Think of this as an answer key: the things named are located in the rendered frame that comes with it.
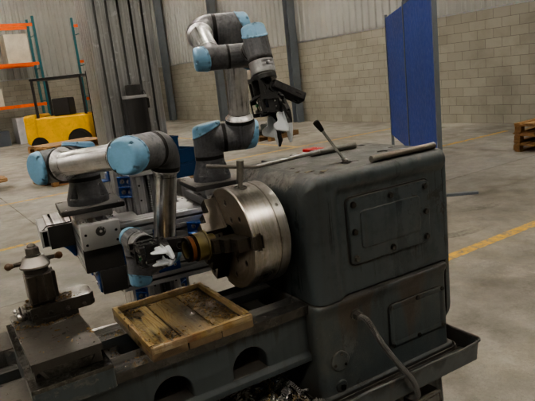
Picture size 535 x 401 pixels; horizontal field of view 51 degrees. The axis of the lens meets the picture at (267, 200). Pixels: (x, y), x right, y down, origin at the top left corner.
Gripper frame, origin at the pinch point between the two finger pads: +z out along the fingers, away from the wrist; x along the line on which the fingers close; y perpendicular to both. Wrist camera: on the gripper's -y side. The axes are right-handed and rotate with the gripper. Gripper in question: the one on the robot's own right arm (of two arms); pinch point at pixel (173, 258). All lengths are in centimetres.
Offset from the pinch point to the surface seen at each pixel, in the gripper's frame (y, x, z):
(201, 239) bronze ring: -8.9, 3.2, -0.1
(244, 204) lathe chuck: -20.8, 12.4, 7.0
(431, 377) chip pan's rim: -71, -54, 27
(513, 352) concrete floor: -185, -108, -27
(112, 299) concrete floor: -42, -108, -271
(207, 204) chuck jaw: -16.0, 11.2, -8.5
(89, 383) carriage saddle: 31.9, -17.9, 19.7
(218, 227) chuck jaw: -16.5, 4.3, -3.7
